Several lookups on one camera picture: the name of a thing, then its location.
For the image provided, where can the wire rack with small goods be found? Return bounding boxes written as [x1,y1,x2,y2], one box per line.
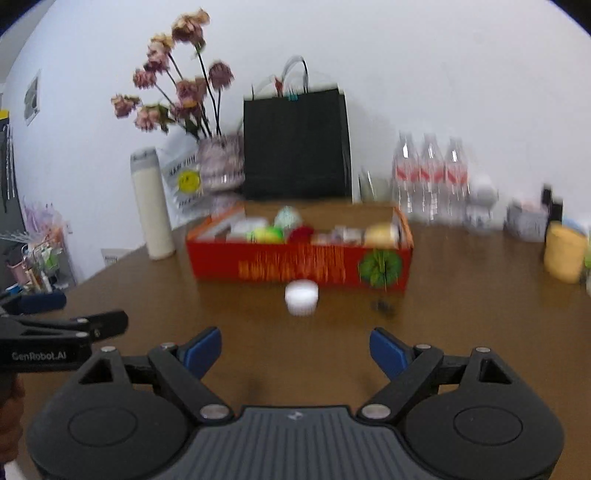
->
[0,198,77,297]

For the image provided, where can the dark cabinet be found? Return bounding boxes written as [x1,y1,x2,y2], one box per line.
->
[0,108,28,241]

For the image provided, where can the person's left hand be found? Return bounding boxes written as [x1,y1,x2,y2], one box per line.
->
[0,376,27,465]

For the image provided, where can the green tissue packet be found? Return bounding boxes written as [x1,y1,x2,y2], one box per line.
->
[247,227,285,244]

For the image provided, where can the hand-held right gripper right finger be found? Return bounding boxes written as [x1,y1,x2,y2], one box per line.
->
[355,327,514,424]

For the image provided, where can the purple knitted vase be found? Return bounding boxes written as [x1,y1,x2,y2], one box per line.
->
[196,134,245,193]

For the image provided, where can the wooden desktop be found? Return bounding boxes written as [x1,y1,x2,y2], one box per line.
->
[0,198,591,480]

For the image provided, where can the white plastic box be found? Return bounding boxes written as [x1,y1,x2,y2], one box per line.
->
[226,220,269,241]

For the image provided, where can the white robot figurine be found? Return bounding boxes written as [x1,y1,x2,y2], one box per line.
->
[464,175,500,232]

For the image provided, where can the black bottle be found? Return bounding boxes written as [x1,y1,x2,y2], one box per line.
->
[541,184,564,227]

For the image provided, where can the wall poster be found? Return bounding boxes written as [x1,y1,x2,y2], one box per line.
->
[24,70,42,127]

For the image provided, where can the cream thermos bottle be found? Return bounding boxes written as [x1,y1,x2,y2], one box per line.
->
[130,147,177,260]

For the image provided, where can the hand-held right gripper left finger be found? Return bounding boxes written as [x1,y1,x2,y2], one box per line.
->
[76,327,234,424]

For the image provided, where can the clear smiley plastic bag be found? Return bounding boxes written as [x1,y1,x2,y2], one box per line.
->
[157,134,205,228]

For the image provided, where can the clear glass container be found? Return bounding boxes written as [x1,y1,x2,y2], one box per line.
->
[358,170,393,204]

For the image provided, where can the black paper bag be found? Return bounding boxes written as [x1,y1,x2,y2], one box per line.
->
[242,55,352,202]

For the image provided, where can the grey box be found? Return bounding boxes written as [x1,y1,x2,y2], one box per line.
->
[505,196,550,243]

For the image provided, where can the red cardboard box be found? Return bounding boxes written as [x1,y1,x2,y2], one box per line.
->
[185,203,414,294]

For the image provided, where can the yellow plush toy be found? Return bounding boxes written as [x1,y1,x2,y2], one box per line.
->
[362,223,400,248]

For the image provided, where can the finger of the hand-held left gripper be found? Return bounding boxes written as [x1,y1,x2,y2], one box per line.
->
[0,289,68,316]
[0,309,129,345]

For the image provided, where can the dried pink flowers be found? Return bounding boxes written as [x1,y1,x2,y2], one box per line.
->
[111,8,234,139]

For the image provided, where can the yellow cup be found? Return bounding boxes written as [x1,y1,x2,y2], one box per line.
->
[544,222,590,284]

